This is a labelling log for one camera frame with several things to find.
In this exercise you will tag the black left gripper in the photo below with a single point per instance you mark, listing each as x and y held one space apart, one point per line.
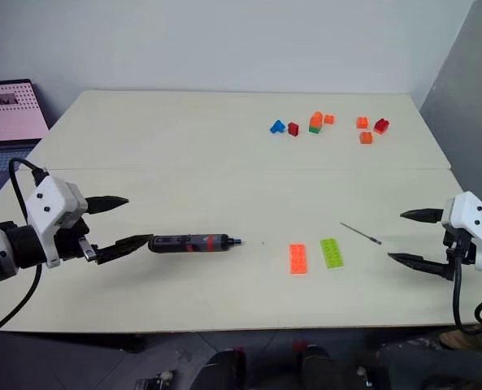
70 239

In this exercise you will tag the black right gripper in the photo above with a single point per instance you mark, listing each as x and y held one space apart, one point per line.
457 252

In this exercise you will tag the thin metal screwdriver bit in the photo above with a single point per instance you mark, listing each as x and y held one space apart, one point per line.
360 233

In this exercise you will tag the black red electric screwdriver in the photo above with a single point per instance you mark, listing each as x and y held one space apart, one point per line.
192 242

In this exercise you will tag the green flat building plate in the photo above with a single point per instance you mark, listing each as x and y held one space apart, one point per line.
332 252

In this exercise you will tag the small orange building brick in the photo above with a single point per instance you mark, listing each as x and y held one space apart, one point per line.
329 119
366 137
362 122

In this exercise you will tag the red sloped building brick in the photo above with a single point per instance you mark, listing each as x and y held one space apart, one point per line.
381 126

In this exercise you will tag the orange flat building plate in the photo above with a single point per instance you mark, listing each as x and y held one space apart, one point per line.
298 258

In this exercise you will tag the dark rounded shape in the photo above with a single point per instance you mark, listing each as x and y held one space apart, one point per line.
220 371
435 361

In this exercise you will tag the open laptop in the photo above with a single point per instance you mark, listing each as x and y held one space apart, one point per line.
5 122

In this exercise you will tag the orange and green brick stack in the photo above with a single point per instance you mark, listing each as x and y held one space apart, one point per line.
315 122

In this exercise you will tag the small red building brick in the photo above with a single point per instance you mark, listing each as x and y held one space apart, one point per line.
293 128

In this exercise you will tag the blue building brick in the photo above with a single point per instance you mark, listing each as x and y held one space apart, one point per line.
277 127

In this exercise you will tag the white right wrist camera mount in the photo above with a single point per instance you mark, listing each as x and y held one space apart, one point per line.
470 221

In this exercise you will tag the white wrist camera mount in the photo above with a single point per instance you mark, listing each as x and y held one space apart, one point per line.
470 221
52 203

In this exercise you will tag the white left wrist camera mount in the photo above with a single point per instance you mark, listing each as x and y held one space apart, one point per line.
52 203

